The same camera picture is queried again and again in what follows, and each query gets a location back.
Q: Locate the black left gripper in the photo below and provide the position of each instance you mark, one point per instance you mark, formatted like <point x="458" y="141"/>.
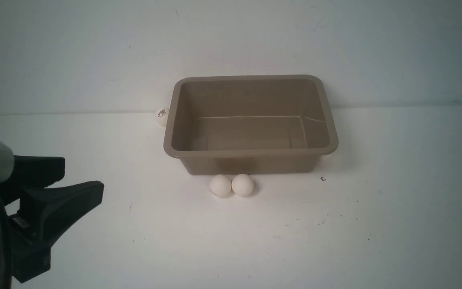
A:
<point x="44" y="214"/>

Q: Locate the white front ball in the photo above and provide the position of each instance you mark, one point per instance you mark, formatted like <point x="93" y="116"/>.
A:
<point x="242" y="185"/>
<point x="220" y="185"/>

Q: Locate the tan plastic bin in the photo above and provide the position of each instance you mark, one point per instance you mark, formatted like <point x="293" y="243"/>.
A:
<point x="251" y="124"/>

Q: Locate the white ball with logo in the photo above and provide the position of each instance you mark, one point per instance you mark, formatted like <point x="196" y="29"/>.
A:
<point x="161" y="116"/>

